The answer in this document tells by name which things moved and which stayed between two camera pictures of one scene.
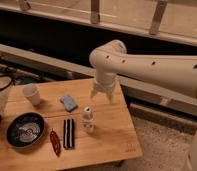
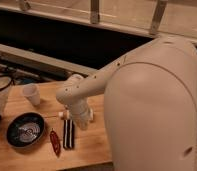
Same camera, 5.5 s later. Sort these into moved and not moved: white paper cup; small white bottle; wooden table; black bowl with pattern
Moved: small white bottle
Not moved: white paper cup; black bowl with pattern; wooden table
